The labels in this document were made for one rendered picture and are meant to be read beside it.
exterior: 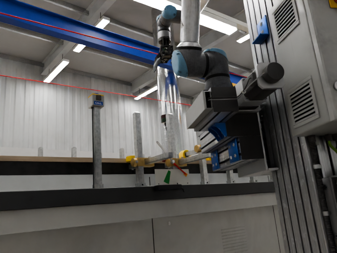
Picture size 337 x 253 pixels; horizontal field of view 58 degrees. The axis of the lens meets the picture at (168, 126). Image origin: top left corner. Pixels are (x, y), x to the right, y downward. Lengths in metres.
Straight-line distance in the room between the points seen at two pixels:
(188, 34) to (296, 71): 0.55
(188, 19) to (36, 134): 8.11
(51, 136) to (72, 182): 7.56
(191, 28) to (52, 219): 1.09
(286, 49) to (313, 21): 0.14
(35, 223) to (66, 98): 8.46
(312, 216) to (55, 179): 1.30
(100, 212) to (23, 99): 7.96
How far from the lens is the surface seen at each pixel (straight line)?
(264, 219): 2.83
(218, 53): 1.45
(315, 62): 0.97
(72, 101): 9.96
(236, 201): 2.30
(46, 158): 1.82
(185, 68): 1.37
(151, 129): 11.18
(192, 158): 1.85
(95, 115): 1.74
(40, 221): 1.59
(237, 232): 2.58
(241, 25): 3.59
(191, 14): 1.42
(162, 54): 1.79
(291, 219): 1.22
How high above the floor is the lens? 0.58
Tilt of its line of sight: 15 degrees up
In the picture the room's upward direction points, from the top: 5 degrees counter-clockwise
